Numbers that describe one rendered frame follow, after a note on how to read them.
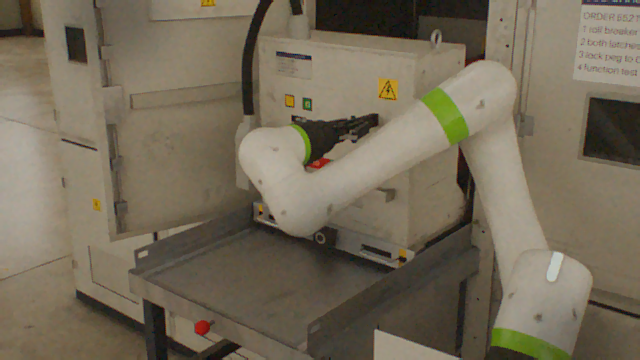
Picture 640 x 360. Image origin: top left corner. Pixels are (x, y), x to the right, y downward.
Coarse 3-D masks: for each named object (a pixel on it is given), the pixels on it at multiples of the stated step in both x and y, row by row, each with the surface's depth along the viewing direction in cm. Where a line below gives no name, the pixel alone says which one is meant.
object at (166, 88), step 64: (128, 0) 183; (192, 0) 190; (256, 0) 200; (128, 64) 188; (192, 64) 198; (256, 64) 209; (128, 128) 192; (192, 128) 203; (128, 192) 197; (192, 192) 208; (256, 192) 221
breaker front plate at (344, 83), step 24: (264, 48) 185; (288, 48) 180; (312, 48) 175; (336, 48) 170; (264, 72) 188; (312, 72) 177; (336, 72) 172; (360, 72) 167; (384, 72) 163; (408, 72) 159; (264, 96) 190; (312, 96) 179; (336, 96) 174; (360, 96) 169; (408, 96) 161; (264, 120) 192; (288, 120) 186; (312, 120) 181; (384, 120) 166; (336, 144) 178; (312, 168) 185; (408, 192) 167; (336, 216) 184; (360, 216) 178; (384, 216) 174; (408, 216) 169; (384, 240) 175
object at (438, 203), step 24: (360, 48) 166; (384, 48) 167; (408, 48) 167; (432, 48) 167; (456, 48) 169; (432, 72) 163; (456, 72) 172; (456, 144) 180; (432, 168) 172; (456, 168) 182; (432, 192) 175; (456, 192) 185; (432, 216) 178; (456, 216) 188; (408, 240) 171
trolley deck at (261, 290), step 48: (240, 240) 195; (288, 240) 195; (144, 288) 174; (192, 288) 168; (240, 288) 168; (288, 288) 168; (336, 288) 168; (432, 288) 171; (240, 336) 154; (288, 336) 148
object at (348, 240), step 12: (264, 204) 199; (336, 228) 183; (312, 240) 190; (336, 240) 184; (348, 240) 181; (360, 240) 179; (372, 240) 176; (372, 252) 177; (384, 252) 175; (408, 252) 170; (420, 252) 171
